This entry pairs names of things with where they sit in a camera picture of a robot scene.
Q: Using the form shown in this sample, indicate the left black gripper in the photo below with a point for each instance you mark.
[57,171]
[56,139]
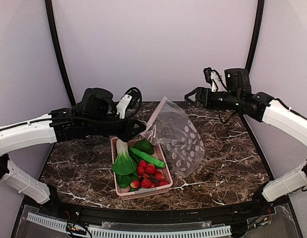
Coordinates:
[127,128]

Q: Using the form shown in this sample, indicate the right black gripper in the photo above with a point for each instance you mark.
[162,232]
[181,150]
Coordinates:
[205,96]

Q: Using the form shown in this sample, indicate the green toy cucumber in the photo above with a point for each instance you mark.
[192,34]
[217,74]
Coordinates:
[146,157]

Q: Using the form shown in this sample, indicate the clear zip top bag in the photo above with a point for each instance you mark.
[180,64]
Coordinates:
[170,127]

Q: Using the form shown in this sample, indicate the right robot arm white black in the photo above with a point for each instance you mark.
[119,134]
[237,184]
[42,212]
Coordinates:
[235,93]

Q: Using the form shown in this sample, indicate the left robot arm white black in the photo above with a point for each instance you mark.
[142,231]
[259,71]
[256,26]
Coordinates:
[96,115]

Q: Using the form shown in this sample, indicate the green toy bell pepper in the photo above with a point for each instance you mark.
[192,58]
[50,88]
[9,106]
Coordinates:
[145,146]

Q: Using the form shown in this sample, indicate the toy bok choy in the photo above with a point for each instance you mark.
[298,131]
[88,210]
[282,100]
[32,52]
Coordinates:
[123,164]

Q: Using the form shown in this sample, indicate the pink plastic basket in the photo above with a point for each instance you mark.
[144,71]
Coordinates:
[125,194]

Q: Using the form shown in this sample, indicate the red toy strawberry bunch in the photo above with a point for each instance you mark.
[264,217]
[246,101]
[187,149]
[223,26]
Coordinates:
[148,176]

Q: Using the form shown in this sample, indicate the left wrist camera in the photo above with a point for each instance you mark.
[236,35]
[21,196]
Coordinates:
[131,100]

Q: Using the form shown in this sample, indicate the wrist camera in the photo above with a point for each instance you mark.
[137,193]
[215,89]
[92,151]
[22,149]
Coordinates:
[131,100]
[213,78]

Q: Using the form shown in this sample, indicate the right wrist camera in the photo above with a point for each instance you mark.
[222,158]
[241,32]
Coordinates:
[213,78]

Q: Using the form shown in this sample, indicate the white slotted cable duct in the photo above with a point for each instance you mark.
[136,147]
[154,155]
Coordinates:
[125,230]

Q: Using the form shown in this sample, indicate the black frame post right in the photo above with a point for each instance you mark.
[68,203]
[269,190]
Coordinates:
[255,35]

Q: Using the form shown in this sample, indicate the black frame post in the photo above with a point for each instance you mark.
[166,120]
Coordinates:
[58,52]
[255,35]

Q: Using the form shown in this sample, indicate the black front frame rail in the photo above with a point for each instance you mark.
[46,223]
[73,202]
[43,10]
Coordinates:
[95,204]

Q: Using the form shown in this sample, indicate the black frame post left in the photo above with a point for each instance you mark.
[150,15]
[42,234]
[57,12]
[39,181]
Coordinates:
[58,52]

